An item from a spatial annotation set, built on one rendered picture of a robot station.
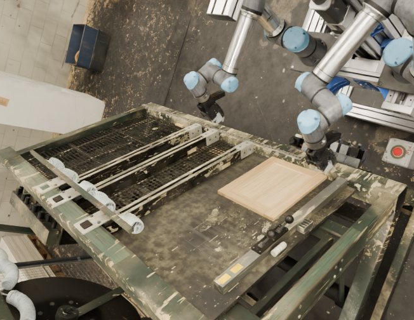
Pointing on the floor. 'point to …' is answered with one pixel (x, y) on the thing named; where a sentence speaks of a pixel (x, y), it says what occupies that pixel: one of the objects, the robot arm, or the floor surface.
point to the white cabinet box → (42, 105)
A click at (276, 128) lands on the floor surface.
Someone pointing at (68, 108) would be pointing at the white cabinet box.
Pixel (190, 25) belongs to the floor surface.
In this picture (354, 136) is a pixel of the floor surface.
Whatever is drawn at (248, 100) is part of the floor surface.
